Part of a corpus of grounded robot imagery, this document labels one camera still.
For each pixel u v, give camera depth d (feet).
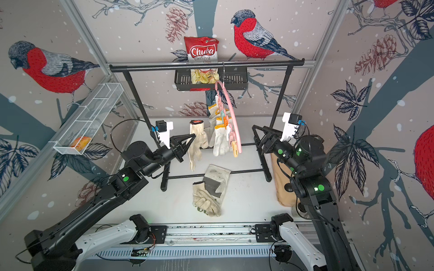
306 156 1.32
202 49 2.67
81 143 2.16
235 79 3.51
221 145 2.46
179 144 1.73
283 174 1.64
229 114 1.65
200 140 2.13
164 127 1.68
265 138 1.65
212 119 2.44
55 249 1.25
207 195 2.74
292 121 1.60
